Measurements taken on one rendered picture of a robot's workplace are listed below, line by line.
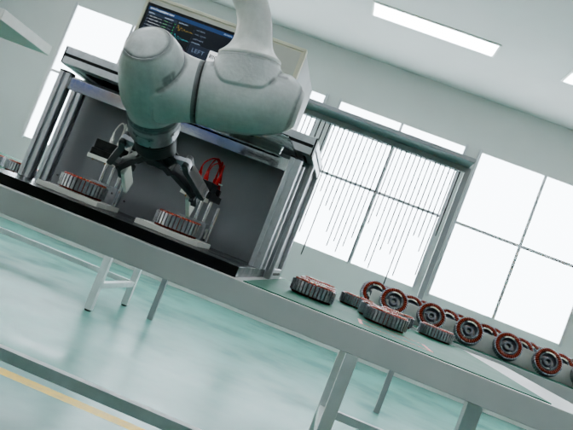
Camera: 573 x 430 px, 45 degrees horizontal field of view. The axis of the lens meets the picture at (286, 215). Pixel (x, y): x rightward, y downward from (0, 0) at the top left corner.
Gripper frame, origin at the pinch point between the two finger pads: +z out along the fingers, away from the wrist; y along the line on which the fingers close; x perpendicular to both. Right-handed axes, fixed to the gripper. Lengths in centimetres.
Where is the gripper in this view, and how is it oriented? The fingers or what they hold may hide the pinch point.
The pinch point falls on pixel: (159, 196)
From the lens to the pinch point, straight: 140.4
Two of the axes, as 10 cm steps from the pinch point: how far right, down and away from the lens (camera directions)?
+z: -1.2, 5.4, 8.3
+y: 9.3, 3.6, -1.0
